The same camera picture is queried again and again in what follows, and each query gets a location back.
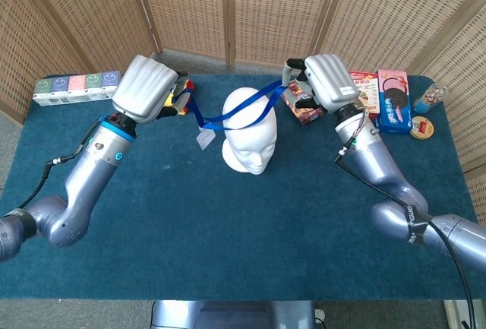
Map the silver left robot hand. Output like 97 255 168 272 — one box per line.
112 54 191 125

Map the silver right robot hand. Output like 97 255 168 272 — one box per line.
280 53 361 117

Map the blue lanyard with white badge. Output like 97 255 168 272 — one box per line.
188 80 290 151

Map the white foam mannequin head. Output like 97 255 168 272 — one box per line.
221 86 278 176

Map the red white Nestle box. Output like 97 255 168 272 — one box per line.
348 70 380 119

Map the brown chocolate cookie pack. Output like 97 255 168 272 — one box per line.
282 80 325 126

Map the multicolour tissue multipack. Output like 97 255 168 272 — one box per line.
32 71 122 107

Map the pink blue Oreo box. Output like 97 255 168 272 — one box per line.
374 68 413 134

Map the clear plastic cup blue base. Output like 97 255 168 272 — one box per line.
412 83 449 115

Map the bamboo folding screen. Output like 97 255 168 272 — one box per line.
0 0 486 231

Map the round wooden red lid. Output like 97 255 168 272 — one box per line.
409 115 436 141

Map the blue table cloth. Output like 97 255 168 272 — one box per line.
0 73 479 302

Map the grey robot torso base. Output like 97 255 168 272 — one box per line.
150 299 318 329

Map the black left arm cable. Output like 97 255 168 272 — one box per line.
17 114 112 210

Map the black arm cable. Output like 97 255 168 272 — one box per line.
17 114 112 210
333 108 478 329

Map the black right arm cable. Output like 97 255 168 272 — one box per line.
333 108 478 329

